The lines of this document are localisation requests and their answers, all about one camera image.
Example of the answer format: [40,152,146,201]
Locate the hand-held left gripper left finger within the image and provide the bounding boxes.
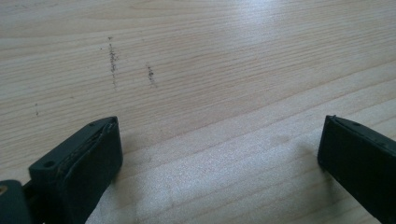
[28,116,124,224]

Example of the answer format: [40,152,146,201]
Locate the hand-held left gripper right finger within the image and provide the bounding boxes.
[317,114,396,224]

